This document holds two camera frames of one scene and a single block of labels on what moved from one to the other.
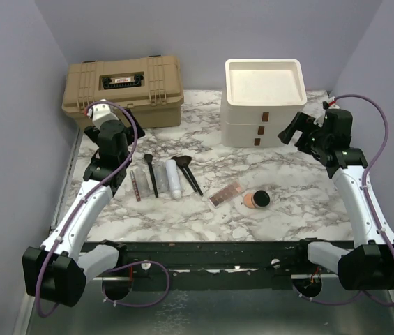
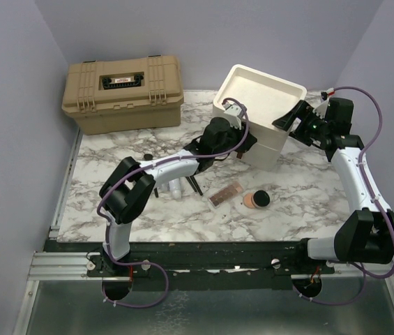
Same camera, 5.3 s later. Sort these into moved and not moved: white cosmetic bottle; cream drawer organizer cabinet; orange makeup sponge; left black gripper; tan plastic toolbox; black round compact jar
Moved: left black gripper; cream drawer organizer cabinet
Not moved: orange makeup sponge; tan plastic toolbox; white cosmetic bottle; black round compact jar
